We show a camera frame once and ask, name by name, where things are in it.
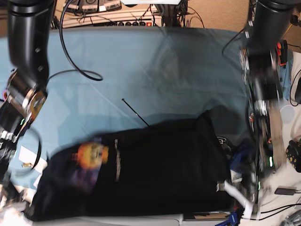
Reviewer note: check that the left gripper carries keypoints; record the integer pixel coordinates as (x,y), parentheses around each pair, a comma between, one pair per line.
(245,192)

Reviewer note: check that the black t-shirt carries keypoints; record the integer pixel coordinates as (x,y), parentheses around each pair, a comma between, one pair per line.
(171,167)

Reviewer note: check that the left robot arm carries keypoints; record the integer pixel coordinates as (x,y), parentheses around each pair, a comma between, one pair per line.
(265,27)

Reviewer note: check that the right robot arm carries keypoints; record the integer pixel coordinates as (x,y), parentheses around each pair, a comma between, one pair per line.
(28,32)

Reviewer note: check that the blue orange clamp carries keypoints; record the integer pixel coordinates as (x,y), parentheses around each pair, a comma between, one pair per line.
(233,219)

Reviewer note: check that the blue box with black knob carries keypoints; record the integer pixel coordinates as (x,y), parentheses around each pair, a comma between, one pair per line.
(243,157)

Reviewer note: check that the black yellow dotted mug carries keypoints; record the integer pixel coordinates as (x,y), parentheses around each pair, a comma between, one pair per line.
(293,154)

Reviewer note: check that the metal carabiner keys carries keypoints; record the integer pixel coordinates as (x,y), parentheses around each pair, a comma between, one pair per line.
(226,148)

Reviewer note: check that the orange black tool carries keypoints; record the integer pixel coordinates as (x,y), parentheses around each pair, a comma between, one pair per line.
(282,50)

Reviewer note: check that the black zip tie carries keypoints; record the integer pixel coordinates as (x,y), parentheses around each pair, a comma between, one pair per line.
(135,112)

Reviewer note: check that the light blue table cloth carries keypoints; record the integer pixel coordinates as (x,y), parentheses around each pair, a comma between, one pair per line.
(163,73)

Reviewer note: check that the white paper card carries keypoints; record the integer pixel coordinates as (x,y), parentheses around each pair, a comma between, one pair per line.
(27,156)

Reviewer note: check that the power strip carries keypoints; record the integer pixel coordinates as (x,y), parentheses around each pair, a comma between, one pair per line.
(147,23)

